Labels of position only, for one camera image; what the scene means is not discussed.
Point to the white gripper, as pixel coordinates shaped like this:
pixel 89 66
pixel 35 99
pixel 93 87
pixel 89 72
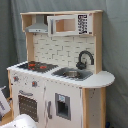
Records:
pixel 4 105

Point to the white oven door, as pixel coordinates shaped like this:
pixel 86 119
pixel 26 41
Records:
pixel 27 100

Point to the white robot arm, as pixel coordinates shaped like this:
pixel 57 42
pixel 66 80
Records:
pixel 21 121

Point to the wooden toy kitchen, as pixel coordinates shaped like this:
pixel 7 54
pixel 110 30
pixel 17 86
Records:
pixel 63 51

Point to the red left stove knob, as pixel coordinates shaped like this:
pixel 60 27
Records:
pixel 15 78

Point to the red stove knob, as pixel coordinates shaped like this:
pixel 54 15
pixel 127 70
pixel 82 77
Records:
pixel 34 84
pixel 15 78

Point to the red right stove knob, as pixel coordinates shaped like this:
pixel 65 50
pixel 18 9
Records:
pixel 34 84

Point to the black toy stovetop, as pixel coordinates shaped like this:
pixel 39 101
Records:
pixel 38 66

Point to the white cupboard door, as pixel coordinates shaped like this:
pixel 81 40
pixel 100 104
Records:
pixel 54 121

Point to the grey toy ice dispenser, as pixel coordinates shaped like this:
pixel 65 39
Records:
pixel 62 104

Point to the grey toy sink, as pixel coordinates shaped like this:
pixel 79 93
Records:
pixel 73 74

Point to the black toy faucet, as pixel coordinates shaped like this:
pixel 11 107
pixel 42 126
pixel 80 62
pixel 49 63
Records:
pixel 82 64

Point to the grey range hood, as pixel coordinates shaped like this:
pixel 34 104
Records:
pixel 38 25

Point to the white toy microwave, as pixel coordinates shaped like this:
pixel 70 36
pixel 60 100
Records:
pixel 68 25

